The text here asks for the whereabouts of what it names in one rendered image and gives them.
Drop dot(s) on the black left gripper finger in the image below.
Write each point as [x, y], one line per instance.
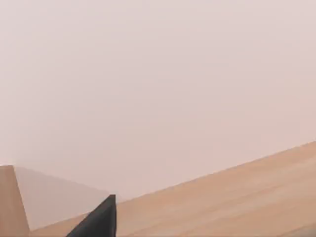
[103, 219]

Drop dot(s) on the pale wooden cupboard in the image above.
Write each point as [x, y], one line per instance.
[209, 205]

